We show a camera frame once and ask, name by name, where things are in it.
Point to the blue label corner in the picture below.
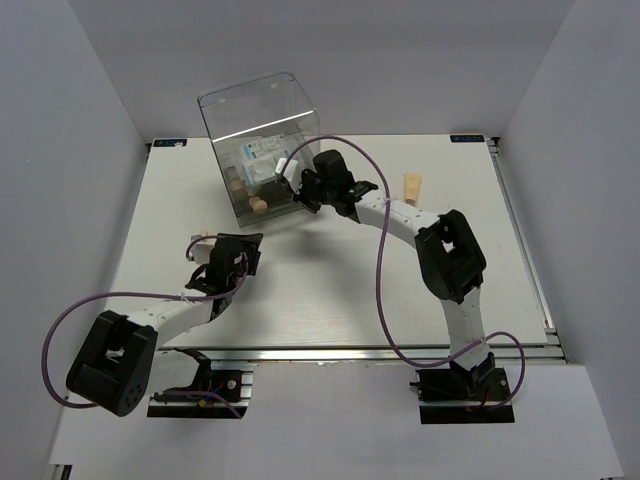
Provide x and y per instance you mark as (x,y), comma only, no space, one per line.
(169,143)
(467,138)

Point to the beige makeup tube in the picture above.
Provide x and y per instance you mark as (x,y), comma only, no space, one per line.
(412,187)

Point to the clear acrylic drawer organizer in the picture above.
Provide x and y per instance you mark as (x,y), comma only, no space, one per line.
(251,125)

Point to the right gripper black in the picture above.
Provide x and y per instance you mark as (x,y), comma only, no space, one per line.
(306,178)

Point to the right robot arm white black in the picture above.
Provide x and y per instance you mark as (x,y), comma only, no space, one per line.
(450,259)

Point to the blue label right corner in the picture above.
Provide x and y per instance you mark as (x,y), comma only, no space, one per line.
(467,138)

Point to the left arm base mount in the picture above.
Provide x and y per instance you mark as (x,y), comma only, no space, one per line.
(210,387)

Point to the aluminium rail table edge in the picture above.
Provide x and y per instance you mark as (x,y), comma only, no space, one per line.
(538,354)

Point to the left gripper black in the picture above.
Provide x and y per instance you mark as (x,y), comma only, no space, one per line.
(250,251)

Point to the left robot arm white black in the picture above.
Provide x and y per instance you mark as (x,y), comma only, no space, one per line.
(123,357)

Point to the beige sponge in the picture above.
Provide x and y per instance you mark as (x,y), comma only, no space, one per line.
(238,189)
(257,204)

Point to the white blue packet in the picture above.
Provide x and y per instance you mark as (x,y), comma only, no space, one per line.
(234,171)
(260,155)

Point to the blue label left corner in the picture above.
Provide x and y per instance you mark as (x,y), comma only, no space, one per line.
(169,143)

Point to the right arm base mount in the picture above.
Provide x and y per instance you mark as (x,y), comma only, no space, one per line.
(442,401)

